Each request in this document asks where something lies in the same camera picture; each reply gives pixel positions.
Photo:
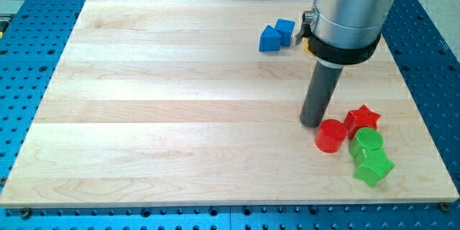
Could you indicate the silver and white robot arm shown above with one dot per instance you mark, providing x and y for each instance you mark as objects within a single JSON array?
[{"x": 343, "y": 32}]

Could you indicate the blue triangular block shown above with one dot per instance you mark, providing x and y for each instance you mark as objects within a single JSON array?
[{"x": 270, "y": 40}]

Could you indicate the wooden board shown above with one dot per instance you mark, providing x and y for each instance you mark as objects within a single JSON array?
[{"x": 170, "y": 103}]

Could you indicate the blue cube block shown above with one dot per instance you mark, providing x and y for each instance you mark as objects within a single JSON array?
[{"x": 285, "y": 28}]

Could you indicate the yellow block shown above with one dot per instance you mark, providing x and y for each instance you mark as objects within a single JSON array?
[{"x": 306, "y": 48}]

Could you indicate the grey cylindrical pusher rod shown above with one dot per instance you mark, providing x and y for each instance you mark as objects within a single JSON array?
[{"x": 321, "y": 87}]

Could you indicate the red cylinder block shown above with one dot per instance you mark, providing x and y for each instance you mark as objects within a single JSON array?
[{"x": 330, "y": 135}]

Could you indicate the red star block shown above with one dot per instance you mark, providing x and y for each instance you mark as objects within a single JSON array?
[{"x": 361, "y": 117}]

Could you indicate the green cylinder block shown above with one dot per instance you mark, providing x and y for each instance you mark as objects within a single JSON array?
[{"x": 365, "y": 138}]

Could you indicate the green star block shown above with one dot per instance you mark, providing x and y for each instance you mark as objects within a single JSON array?
[{"x": 372, "y": 165}]

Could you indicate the blue perforated metal table plate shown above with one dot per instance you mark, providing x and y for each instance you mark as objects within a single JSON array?
[{"x": 36, "y": 38}]

